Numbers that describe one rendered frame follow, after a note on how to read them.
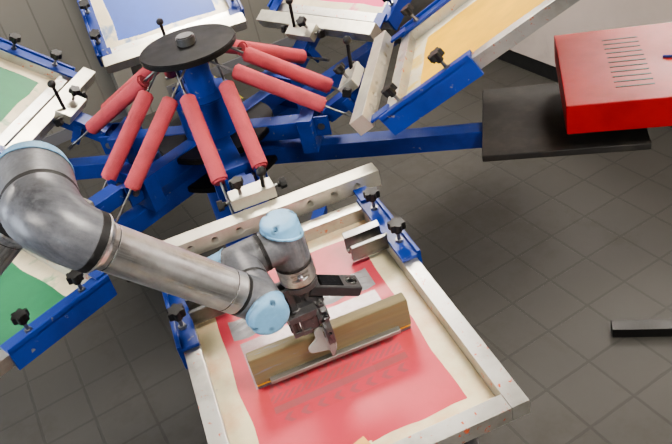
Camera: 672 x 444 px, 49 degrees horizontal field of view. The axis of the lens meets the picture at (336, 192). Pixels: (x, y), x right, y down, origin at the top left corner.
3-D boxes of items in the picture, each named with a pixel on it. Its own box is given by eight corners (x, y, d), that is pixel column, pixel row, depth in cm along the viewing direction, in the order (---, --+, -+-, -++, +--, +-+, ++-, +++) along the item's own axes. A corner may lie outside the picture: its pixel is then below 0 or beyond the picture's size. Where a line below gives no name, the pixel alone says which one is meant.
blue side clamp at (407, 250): (424, 271, 179) (420, 249, 175) (405, 279, 178) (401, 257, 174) (376, 210, 203) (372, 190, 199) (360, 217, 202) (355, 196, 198)
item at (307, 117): (371, 161, 226) (364, 128, 220) (123, 255, 212) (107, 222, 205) (293, 71, 293) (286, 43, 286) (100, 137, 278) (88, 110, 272)
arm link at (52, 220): (29, 194, 96) (308, 299, 125) (22, 159, 105) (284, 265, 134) (-13, 265, 98) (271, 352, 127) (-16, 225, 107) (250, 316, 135)
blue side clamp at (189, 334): (206, 361, 169) (197, 339, 165) (186, 369, 168) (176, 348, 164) (184, 285, 193) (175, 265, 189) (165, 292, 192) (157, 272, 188)
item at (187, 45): (347, 350, 291) (260, 34, 216) (252, 391, 284) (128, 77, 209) (315, 291, 324) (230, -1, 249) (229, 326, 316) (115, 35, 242)
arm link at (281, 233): (248, 218, 139) (288, 199, 141) (264, 261, 145) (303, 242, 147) (262, 238, 133) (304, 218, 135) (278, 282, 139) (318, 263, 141)
